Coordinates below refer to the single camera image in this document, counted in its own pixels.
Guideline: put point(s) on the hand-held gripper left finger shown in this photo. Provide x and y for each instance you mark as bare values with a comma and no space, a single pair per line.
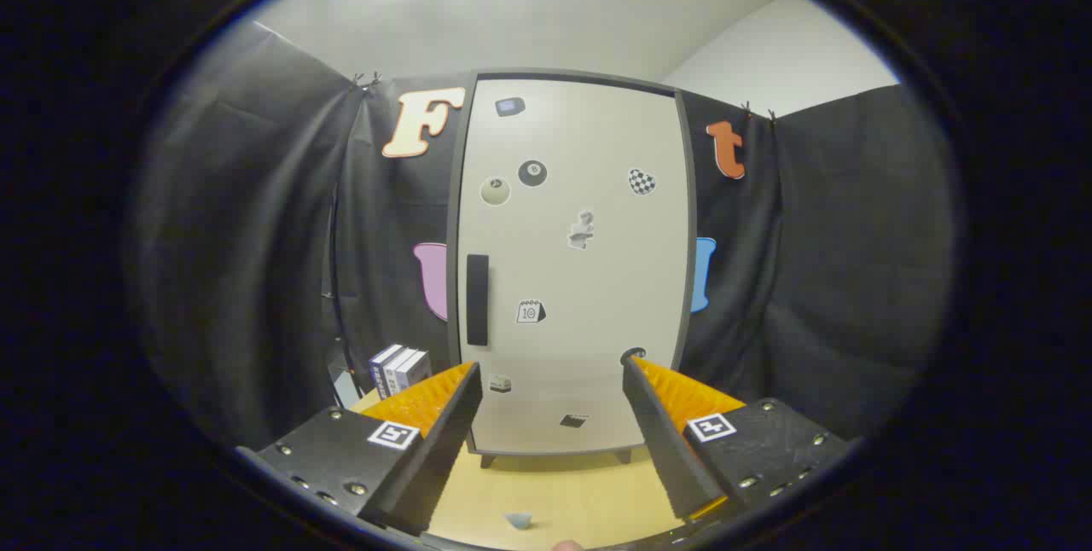
444,449

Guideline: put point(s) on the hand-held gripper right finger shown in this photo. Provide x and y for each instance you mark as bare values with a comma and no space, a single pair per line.
661,440

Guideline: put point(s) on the blue and white tube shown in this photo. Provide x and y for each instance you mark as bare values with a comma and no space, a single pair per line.
518,520

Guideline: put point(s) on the dark blue book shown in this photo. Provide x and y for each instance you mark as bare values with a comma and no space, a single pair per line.
376,372

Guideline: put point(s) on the grey cabinet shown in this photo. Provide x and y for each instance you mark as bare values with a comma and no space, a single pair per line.
452,218

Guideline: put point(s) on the black backdrop cloth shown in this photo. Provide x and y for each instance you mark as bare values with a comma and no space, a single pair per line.
256,235

